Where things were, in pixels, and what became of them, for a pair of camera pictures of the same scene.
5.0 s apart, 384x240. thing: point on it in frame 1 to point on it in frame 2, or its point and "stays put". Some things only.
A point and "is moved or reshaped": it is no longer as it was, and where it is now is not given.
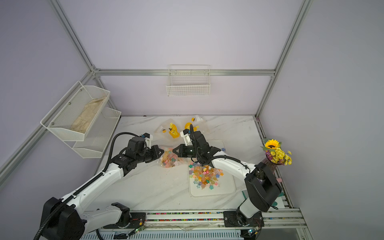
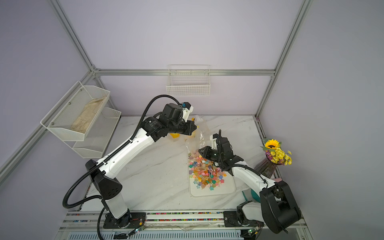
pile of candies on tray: x=204 y=176 stays put
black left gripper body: x=149 y=155 to x=181 y=128
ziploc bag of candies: x=169 y=159 is moved or reshaped
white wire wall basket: x=188 y=80 stays put
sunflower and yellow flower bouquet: x=273 y=152 stays put
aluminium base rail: x=285 y=224 stays put
